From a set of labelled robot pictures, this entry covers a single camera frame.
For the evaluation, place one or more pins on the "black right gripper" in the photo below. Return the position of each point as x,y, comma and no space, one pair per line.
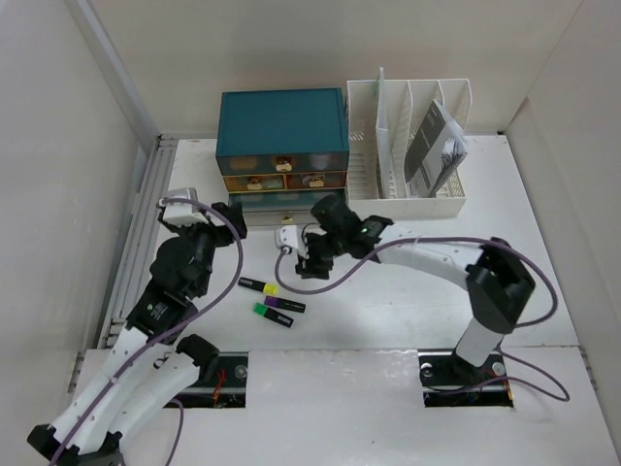
306,267

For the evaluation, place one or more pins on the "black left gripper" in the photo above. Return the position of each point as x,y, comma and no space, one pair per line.
220,232

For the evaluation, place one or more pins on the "yellow cap black highlighter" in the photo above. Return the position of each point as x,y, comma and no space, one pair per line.
270,289

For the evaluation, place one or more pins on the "purple cap black highlighter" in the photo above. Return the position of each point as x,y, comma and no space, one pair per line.
284,304

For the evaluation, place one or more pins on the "green cap black highlighter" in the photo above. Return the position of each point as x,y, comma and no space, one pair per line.
273,315

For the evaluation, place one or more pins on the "teal desktop drawer cabinet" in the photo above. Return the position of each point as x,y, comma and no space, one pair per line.
281,128

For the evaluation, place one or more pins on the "clear jar of paper clips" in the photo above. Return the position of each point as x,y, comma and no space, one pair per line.
320,161

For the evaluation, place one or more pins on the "clear mesh document pouch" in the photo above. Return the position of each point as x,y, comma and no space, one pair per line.
384,169

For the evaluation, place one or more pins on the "grey Canon setup guide booklet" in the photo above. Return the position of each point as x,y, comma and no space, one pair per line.
437,149

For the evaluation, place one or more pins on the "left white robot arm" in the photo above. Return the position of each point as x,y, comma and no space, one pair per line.
151,360

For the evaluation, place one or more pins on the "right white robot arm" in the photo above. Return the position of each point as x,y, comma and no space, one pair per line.
497,283

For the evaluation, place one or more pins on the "white perforated file organizer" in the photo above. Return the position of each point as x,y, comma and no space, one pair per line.
407,104

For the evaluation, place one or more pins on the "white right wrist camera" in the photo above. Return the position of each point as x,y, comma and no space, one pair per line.
290,239

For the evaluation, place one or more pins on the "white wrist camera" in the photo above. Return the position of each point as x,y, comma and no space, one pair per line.
176,208
290,239

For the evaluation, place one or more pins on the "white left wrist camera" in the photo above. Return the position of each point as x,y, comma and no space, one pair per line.
176,208

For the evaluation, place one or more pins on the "aluminium frame rail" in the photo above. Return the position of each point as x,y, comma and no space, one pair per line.
152,170

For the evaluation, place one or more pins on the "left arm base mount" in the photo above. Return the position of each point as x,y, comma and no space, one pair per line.
223,386

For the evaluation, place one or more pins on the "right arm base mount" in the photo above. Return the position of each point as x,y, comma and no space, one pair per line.
449,382

